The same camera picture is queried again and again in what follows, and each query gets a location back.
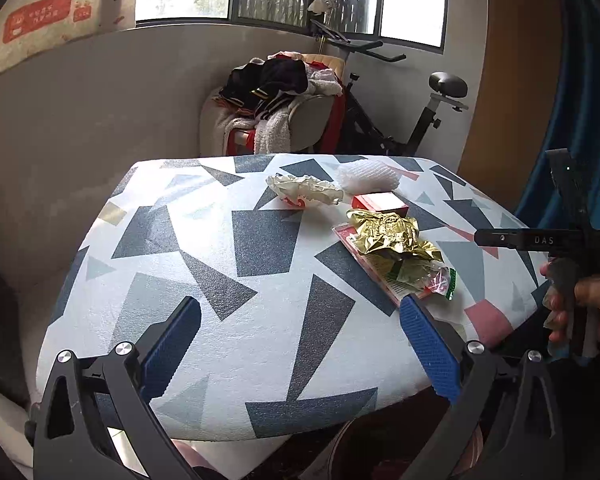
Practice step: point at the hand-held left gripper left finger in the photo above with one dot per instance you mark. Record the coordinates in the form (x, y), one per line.
(172, 345)

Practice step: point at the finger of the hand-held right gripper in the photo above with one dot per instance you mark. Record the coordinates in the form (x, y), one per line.
(500, 238)

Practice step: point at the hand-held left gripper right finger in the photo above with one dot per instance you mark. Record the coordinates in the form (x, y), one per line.
(430, 350)

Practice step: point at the clear red green packet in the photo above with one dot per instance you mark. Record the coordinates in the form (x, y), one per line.
(442, 284)

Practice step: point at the gold wrapper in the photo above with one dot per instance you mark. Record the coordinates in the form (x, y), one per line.
(390, 235)

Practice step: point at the brown trash bin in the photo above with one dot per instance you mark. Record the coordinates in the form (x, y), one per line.
(380, 455)

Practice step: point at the small red white box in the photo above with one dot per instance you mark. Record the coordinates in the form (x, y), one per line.
(380, 202)

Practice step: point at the white foam fruit net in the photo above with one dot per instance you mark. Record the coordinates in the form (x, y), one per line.
(370, 177)

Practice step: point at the white paper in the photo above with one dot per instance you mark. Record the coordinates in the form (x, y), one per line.
(305, 190)

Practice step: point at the geometric patterned table cover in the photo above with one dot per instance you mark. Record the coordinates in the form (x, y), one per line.
(260, 310)

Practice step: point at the blue curtain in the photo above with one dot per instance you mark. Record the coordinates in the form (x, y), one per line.
(590, 110)

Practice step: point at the wooden panel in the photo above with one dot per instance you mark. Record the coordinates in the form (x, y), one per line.
(515, 85)

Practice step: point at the black exercise bike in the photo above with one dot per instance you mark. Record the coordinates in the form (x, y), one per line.
(365, 125)

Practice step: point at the beige chair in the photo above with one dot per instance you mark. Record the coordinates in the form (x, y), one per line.
(310, 120)

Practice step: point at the pile of clothes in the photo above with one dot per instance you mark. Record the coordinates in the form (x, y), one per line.
(275, 77)

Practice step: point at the flat cardboard sheet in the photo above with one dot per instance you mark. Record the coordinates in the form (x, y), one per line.
(55, 15)

